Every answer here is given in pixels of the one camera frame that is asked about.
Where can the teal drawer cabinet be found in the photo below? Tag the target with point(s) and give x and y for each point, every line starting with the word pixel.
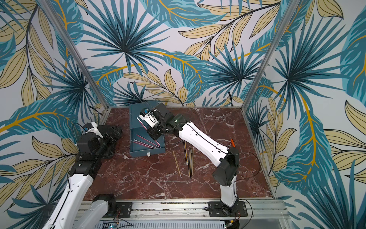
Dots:
pixel 138 110

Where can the pink pencil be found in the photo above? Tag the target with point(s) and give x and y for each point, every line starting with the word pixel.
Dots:
pixel 143 144
pixel 141 123
pixel 155 144

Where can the small circuit board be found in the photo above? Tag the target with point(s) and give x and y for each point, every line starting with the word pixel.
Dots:
pixel 109 225

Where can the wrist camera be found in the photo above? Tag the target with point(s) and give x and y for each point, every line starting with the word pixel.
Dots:
pixel 148 117
pixel 92 128

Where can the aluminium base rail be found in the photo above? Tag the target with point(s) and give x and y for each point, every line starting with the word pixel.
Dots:
pixel 185 209

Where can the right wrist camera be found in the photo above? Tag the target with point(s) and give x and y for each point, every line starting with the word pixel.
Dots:
pixel 148 117

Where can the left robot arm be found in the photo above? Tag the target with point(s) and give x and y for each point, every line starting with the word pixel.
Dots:
pixel 95 144

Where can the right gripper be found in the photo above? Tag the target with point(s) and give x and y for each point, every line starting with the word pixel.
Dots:
pixel 156 130

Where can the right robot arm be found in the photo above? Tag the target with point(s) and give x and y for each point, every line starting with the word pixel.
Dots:
pixel 224 158

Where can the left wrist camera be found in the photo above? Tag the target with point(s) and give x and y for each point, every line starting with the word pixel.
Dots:
pixel 92 128

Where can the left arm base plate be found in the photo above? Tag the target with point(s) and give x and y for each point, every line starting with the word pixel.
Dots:
pixel 119 209

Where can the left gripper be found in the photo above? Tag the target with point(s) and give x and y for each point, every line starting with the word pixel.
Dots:
pixel 117 135

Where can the teal top drawer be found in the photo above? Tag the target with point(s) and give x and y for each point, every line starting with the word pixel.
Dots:
pixel 138 151

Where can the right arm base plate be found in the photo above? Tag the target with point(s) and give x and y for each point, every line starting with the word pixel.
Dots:
pixel 219 209

